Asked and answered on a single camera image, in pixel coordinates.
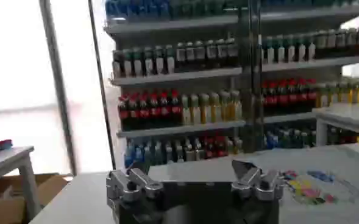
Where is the white table with legs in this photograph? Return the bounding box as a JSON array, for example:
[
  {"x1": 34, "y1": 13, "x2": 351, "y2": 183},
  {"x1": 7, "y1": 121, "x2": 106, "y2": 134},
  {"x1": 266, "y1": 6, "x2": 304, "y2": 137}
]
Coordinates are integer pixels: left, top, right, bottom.
[{"x1": 312, "y1": 102, "x2": 359, "y2": 147}]

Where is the small white side table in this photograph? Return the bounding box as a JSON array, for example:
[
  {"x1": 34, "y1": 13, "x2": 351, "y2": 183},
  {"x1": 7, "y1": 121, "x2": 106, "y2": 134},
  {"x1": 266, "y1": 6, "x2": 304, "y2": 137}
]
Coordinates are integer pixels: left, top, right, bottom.
[{"x1": 0, "y1": 145, "x2": 42, "y2": 220}]

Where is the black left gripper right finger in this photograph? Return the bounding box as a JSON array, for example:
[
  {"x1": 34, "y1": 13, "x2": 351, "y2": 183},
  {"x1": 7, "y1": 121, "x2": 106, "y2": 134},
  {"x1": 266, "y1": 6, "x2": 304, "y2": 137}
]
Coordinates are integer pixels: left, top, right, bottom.
[{"x1": 230, "y1": 159, "x2": 285, "y2": 202}]

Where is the thin dark pole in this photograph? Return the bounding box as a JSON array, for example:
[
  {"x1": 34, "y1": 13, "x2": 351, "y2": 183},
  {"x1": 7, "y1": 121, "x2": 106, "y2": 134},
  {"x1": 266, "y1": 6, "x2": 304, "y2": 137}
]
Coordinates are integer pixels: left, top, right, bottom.
[{"x1": 87, "y1": 0, "x2": 117, "y2": 170}]

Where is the shelf rack with drink bottles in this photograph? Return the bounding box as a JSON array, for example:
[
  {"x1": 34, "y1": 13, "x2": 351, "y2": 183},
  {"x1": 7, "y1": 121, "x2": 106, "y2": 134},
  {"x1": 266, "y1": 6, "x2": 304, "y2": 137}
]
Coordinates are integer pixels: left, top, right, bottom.
[{"x1": 104, "y1": 0, "x2": 359, "y2": 171}]

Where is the brown cardboard box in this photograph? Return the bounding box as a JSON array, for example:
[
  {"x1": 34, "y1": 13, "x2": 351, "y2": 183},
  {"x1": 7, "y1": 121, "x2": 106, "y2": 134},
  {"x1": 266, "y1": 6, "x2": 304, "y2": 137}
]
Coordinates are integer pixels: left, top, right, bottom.
[{"x1": 0, "y1": 173, "x2": 74, "y2": 224}]

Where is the grey window frame post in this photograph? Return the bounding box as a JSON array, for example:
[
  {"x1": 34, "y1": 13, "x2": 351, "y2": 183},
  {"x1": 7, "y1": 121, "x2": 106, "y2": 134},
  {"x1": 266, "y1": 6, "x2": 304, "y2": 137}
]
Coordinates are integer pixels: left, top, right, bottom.
[{"x1": 38, "y1": 0, "x2": 78, "y2": 177}]

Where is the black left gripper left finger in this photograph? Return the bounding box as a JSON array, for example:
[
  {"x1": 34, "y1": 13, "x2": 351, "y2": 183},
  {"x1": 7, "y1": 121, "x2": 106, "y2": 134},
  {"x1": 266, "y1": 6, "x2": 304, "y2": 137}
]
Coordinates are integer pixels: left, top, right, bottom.
[{"x1": 105, "y1": 166, "x2": 165, "y2": 204}]

